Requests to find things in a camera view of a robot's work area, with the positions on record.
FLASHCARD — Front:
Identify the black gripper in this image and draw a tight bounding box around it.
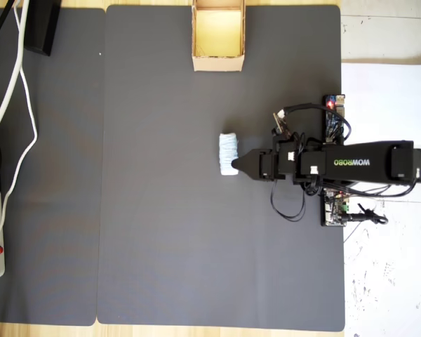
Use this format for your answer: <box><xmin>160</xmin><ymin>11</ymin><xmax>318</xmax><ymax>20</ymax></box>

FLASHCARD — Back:
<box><xmin>231</xmin><ymin>138</ymin><xmax>298</xmax><ymax>183</ymax></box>

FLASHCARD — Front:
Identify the light blue yarn-wrapped block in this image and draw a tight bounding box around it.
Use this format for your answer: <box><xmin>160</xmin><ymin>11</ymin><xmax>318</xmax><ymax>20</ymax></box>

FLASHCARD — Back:
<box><xmin>218</xmin><ymin>131</ymin><xmax>240</xmax><ymax>178</ymax></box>

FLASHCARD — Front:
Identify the open cardboard box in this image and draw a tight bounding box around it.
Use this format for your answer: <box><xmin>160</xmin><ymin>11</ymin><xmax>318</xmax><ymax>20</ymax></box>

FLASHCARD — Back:
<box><xmin>191</xmin><ymin>0</ymin><xmax>246</xmax><ymax>73</ymax></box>

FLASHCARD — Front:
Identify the circuit board with green terminal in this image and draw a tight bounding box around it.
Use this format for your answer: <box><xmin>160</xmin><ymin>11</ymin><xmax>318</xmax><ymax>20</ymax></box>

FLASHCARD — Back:
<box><xmin>320</xmin><ymin>187</ymin><xmax>350</xmax><ymax>227</ymax></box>

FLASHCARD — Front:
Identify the large dark grey mat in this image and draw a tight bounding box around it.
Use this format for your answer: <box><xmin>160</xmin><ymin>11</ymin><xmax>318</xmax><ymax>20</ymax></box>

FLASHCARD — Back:
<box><xmin>96</xmin><ymin>4</ymin><xmax>347</xmax><ymax>333</ymax></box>

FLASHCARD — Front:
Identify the circuit board with red LED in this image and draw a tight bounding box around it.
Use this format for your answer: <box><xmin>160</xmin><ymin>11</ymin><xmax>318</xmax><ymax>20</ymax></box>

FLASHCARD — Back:
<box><xmin>323</xmin><ymin>93</ymin><xmax>348</xmax><ymax>145</ymax></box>

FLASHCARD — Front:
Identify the white paper sheet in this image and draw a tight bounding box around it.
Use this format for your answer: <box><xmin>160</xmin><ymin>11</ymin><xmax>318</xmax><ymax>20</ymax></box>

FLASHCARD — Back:
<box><xmin>340</xmin><ymin>62</ymin><xmax>421</xmax><ymax>147</ymax></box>

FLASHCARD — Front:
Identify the narrow dark grey mat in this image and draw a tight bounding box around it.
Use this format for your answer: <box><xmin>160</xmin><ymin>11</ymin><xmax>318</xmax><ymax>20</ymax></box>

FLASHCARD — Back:
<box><xmin>0</xmin><ymin>7</ymin><xmax>107</xmax><ymax>327</ymax></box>

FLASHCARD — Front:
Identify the black rectangular stand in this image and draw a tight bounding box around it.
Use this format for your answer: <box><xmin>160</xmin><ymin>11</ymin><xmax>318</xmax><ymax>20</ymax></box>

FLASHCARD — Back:
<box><xmin>23</xmin><ymin>0</ymin><xmax>62</xmax><ymax>58</ymax></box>

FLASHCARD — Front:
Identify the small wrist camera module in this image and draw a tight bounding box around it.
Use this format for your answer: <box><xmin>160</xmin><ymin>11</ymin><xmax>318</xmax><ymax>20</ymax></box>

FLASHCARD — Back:
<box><xmin>271</xmin><ymin>110</ymin><xmax>293</xmax><ymax>140</ymax></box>

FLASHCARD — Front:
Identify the black looped servo cable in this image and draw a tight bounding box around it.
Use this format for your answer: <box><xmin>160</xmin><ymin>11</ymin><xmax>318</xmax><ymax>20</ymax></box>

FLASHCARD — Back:
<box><xmin>270</xmin><ymin>180</ymin><xmax>307</xmax><ymax>222</ymax></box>

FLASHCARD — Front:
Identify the black camera cable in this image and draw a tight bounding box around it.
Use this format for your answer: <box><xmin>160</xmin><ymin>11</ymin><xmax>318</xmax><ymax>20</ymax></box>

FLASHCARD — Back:
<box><xmin>283</xmin><ymin>103</ymin><xmax>352</xmax><ymax>143</ymax></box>

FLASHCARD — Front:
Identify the black power plug cable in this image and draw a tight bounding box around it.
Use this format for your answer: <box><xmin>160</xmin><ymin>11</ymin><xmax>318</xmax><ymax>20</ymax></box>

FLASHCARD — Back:
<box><xmin>348</xmin><ymin>202</ymin><xmax>389</xmax><ymax>225</ymax></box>

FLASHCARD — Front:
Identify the thin white cable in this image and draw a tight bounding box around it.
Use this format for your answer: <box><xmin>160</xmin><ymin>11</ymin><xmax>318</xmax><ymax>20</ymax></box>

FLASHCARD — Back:
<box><xmin>0</xmin><ymin>0</ymin><xmax>39</xmax><ymax>326</ymax></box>

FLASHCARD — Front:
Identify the thick white cable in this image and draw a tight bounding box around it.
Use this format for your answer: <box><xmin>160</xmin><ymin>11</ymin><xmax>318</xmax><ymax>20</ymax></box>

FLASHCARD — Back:
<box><xmin>0</xmin><ymin>0</ymin><xmax>32</xmax><ymax>131</ymax></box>

